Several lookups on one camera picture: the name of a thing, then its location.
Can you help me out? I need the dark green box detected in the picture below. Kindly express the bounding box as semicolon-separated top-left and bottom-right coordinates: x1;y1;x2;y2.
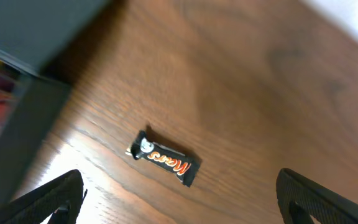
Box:
0;0;109;207

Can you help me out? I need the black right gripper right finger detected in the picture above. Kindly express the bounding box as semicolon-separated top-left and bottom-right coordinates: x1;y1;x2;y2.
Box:
276;168;358;224

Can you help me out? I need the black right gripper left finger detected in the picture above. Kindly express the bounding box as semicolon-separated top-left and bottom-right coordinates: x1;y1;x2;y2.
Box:
0;169;87;224

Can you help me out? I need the black mini chocolate bar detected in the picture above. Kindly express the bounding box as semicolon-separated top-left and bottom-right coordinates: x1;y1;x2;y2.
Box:
126;130;200;187

